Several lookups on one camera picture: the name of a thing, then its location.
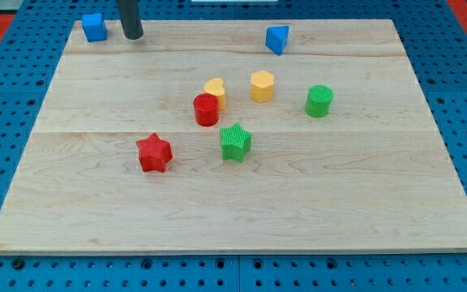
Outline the light wooden board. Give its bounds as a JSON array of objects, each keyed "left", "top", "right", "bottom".
[{"left": 0, "top": 19, "right": 467, "bottom": 256}]

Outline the red cylinder block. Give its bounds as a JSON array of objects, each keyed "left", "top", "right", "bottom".
[{"left": 193, "top": 93, "right": 219, "bottom": 127}]

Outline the blue triangular prism block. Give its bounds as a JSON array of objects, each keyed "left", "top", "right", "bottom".
[{"left": 265, "top": 26, "right": 289, "bottom": 55}]

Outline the yellow heart block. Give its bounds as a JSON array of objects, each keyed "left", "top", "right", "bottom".
[{"left": 204, "top": 78, "right": 226, "bottom": 110}]

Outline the blue cube block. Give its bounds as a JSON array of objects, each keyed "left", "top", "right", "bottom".
[{"left": 82, "top": 13, "right": 107, "bottom": 42}]

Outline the green cylinder block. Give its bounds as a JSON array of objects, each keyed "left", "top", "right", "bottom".
[{"left": 305, "top": 84, "right": 334, "bottom": 118}]

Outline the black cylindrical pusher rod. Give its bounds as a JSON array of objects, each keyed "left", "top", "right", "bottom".
[{"left": 116, "top": 0, "right": 144, "bottom": 40}]

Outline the yellow hexagon block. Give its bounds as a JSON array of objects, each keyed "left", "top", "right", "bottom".
[{"left": 251, "top": 71, "right": 274, "bottom": 103}]

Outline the red star block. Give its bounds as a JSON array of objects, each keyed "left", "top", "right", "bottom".
[{"left": 135, "top": 133, "right": 173, "bottom": 173}]

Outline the green star block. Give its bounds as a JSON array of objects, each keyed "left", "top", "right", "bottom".
[{"left": 220, "top": 123, "right": 252, "bottom": 162}]

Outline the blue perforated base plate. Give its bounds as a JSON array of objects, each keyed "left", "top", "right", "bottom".
[{"left": 0, "top": 1, "right": 467, "bottom": 291}]

